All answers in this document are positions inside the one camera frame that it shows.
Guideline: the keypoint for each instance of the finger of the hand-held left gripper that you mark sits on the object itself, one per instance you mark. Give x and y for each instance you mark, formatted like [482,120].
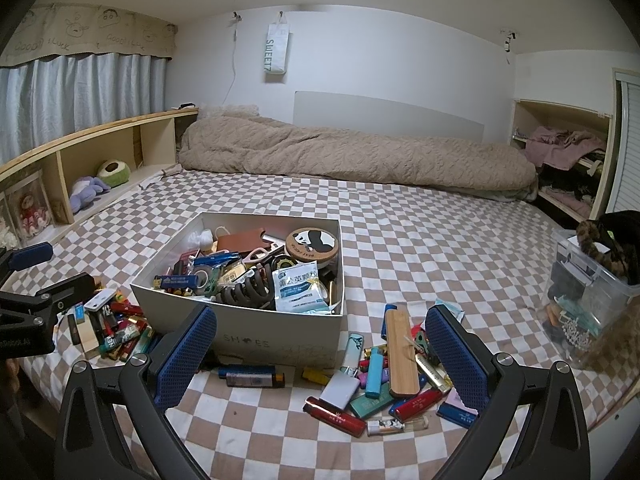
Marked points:
[31,256]
[65,289]

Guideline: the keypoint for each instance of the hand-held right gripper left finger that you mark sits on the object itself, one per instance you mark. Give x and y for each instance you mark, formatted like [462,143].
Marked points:
[185,355]

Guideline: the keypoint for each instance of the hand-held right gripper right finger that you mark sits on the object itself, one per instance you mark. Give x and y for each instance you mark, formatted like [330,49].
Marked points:
[457,360]

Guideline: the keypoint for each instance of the white cardboard shoe box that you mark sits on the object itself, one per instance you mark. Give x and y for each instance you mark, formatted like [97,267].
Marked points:
[280,335]

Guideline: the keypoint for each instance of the pink paper sheet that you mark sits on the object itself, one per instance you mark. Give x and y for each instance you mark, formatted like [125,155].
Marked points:
[461,401]

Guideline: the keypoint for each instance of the framed white flowers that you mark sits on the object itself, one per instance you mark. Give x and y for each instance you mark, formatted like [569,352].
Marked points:
[6,220]

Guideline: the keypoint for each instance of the framed doll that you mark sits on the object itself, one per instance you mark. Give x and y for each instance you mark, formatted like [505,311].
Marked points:
[30,207]

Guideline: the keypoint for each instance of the light blue packet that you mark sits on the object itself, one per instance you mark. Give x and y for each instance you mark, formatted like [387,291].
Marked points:
[450,310]

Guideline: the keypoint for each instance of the wooden flat stick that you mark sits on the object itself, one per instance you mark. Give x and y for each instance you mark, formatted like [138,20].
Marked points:
[402,350]

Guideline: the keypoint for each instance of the navy blue lighter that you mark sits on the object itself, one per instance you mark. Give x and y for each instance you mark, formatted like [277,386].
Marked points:
[245,372]

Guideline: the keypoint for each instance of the pile of assorted lighters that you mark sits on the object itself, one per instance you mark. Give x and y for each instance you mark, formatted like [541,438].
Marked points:
[375,385]
[117,330]

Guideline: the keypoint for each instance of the jumble of mixed lighters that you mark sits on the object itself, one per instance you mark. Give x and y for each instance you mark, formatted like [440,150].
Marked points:
[177,282]

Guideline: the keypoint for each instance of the purple plush toy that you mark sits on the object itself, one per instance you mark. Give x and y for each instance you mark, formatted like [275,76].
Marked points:
[85,192]

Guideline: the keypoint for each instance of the brown hair claw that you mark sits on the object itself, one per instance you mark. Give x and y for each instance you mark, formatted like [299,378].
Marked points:
[250,289]

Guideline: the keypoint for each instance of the blue metallic tube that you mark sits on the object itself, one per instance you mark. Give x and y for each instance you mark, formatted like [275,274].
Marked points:
[217,259]

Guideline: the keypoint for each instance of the checkered bed sheet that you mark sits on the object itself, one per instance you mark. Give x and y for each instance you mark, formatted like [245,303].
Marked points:
[425,260]

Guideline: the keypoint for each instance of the white tissue wad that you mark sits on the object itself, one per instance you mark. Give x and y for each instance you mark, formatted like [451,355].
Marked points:
[202,239]

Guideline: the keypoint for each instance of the avocado plush toy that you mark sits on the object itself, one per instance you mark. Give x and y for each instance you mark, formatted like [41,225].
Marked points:
[114,171]

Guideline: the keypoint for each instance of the pink metal bottle opener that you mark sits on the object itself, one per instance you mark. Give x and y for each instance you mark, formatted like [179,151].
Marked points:
[256,254]

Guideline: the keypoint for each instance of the brown leather wallet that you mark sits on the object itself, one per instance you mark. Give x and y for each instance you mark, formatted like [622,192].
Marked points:
[245,240]

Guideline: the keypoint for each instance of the white medicine packet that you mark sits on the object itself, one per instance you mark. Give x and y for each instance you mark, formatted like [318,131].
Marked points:
[297,287]

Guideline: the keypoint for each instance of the black round compact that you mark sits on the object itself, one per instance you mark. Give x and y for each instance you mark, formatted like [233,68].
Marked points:
[286,263]

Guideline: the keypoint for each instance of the clear plastic bin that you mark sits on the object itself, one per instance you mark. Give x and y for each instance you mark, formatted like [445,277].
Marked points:
[585,300]

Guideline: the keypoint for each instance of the white cylinder stick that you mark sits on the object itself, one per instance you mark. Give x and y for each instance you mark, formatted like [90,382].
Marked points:
[273,238]

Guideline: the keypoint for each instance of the brown fuzzy fabric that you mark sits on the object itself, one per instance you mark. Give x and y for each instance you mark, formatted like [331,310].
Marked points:
[617,350]

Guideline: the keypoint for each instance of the round panda print tin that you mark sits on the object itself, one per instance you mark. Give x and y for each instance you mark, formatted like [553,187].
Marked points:
[311,244]

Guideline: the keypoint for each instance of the pale blue curtain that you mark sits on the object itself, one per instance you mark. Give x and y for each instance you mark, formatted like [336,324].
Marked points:
[85,90]

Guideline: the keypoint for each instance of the leopard print scrunchie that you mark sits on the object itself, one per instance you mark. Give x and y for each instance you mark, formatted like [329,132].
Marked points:
[600,247]

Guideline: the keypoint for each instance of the dark folded clothes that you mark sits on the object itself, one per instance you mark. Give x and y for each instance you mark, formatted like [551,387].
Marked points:
[570,180]

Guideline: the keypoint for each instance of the black fabric item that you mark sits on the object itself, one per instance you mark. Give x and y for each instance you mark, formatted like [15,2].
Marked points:
[622,225]

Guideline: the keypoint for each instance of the beige quilt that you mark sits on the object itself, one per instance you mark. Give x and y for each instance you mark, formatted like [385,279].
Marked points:
[350,155]

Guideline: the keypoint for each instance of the beige cartoon curtain valance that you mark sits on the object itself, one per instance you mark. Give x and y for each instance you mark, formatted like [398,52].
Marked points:
[90,30]

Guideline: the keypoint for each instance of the pink clothes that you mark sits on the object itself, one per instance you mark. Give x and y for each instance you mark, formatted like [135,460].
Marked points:
[560,147]

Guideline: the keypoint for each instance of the white hanging bag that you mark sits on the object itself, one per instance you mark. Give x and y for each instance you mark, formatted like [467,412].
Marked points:
[276,47]

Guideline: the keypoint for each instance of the wall hook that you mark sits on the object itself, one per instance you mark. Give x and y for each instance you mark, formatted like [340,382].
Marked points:
[235,17]
[509,40]

